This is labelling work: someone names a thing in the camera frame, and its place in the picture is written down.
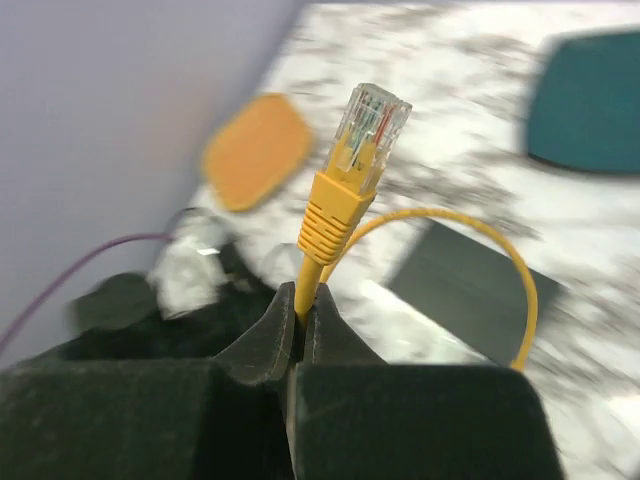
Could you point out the teal square plate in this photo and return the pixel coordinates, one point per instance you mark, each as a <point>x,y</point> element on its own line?
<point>584,109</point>

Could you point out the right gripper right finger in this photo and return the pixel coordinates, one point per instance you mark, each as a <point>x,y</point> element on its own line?
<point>358,417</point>

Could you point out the orange woven tray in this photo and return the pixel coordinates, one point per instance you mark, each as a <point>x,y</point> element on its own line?
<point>256,152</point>

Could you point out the black network switch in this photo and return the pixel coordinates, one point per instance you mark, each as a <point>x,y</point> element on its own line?
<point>466,287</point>

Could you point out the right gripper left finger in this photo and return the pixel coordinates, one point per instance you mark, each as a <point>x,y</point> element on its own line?
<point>106,406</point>

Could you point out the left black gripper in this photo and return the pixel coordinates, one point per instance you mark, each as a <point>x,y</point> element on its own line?
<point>119,319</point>

